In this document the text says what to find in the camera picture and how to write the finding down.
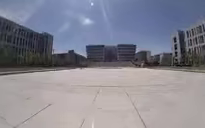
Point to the wide pale stairs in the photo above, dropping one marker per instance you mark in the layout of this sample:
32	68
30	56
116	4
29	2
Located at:
110	64

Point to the pale concrete paved plaza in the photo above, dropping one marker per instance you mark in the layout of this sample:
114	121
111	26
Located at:
103	80

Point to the blue glass twin building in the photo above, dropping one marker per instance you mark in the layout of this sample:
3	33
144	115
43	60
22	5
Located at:
126	51

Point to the low dark building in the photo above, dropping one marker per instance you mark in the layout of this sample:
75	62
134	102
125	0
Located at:
68	59

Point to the pale grey building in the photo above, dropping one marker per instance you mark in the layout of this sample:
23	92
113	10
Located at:
144	56

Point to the robot's own part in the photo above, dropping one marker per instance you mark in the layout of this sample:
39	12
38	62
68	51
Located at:
92	124

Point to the low pale building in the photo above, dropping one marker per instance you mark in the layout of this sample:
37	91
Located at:
165	59

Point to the dark raised ground strip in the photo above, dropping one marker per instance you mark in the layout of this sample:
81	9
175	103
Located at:
20	70
193	69

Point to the long grey multi-storey building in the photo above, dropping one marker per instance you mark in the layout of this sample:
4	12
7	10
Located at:
20	38

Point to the row of trees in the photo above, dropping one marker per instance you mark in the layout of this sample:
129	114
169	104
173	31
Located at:
193	59
10	57

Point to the white multi-storey building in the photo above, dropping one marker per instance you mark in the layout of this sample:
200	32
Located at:
200	36

